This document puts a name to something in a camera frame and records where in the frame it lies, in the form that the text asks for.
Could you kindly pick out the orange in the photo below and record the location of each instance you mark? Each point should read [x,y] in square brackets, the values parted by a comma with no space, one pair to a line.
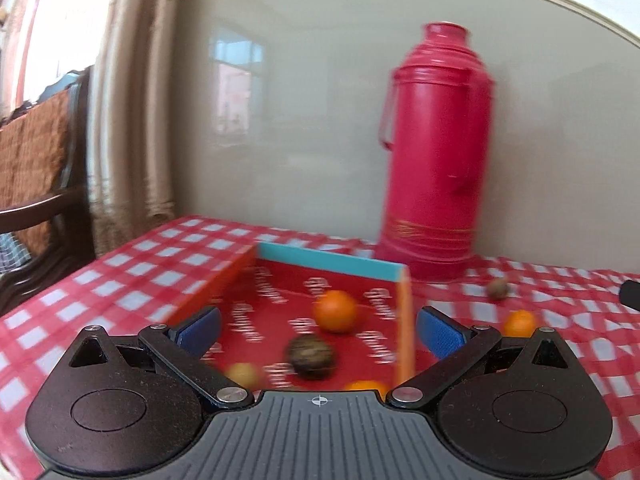
[336,311]
[367,386]
[520,323]

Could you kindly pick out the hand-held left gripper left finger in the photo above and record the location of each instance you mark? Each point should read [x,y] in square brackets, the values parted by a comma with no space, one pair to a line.
[200,331]

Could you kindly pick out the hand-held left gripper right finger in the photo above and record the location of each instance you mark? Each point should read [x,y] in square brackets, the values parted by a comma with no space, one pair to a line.
[439,332]

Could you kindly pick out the brown woven chair cover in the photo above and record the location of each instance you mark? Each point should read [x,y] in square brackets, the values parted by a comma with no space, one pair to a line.
[30,160]

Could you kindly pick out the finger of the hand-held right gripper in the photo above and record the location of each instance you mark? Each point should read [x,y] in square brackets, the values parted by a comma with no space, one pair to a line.
[631,293]

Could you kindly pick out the red checked tablecloth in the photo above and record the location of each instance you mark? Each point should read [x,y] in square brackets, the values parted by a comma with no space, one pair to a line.
[100,285]

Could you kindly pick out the beige lace curtain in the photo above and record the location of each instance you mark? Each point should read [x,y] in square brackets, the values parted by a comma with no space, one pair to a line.
[135,110]

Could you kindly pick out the red thermos flask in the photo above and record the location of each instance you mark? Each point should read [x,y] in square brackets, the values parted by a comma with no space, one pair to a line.
[435,160]

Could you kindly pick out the small brown fruit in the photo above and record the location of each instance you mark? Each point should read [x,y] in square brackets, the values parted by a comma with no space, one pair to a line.
[498,289]

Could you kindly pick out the green and red cardboard box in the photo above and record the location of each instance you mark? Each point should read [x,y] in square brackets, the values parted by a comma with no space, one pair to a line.
[280,305]

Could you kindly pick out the dark wooden chair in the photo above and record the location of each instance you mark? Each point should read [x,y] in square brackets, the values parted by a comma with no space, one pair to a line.
[45,210]

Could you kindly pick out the small yellow-green fruit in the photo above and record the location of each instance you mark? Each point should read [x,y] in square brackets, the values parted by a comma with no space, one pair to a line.
[243,374]

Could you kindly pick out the dark round wrinkled fruit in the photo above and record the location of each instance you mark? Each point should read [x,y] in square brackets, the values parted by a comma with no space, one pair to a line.
[310,357]

